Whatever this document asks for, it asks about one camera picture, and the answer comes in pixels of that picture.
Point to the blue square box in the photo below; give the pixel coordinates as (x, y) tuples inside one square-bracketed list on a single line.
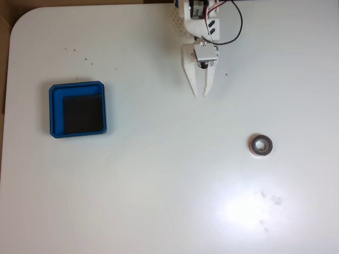
[(57, 113)]

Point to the blue table clamp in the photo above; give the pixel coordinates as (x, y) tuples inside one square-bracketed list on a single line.
[(176, 2)]

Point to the white square camera box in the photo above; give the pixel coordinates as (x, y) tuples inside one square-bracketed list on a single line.
[(205, 52)]

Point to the white perforated base plate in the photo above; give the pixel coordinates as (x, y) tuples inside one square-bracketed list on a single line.
[(177, 22)]

